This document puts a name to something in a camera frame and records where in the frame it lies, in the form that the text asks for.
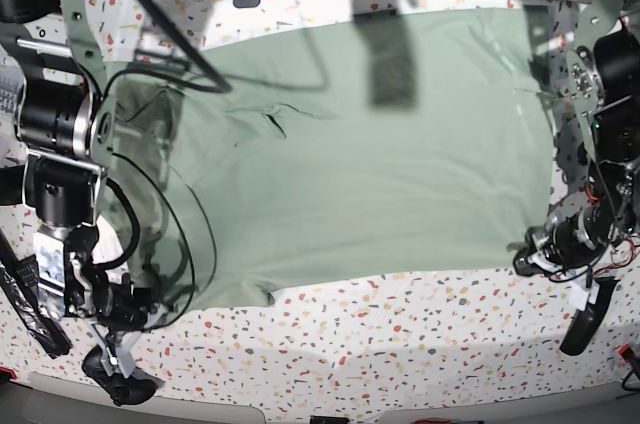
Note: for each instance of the long black bar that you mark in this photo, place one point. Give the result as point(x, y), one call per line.
point(19, 284)

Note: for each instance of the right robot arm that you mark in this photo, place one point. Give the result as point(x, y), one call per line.
point(65, 119)

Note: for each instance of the black game controller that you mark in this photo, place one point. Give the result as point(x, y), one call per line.
point(122, 391)

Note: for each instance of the clear plastic parts box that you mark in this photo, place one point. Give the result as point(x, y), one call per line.
point(13, 90)

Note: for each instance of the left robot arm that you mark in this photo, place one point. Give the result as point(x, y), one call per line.
point(603, 71)

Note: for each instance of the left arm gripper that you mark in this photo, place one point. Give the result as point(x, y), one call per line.
point(564, 255)

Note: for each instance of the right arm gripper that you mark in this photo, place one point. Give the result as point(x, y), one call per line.
point(117, 316)

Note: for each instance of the black curved handheld device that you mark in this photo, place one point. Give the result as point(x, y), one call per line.
point(585, 323)

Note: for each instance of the light green T-shirt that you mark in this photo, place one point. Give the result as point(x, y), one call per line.
point(386, 143)

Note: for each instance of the black cylindrical handle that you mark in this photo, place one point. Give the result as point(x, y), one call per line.
point(11, 185)

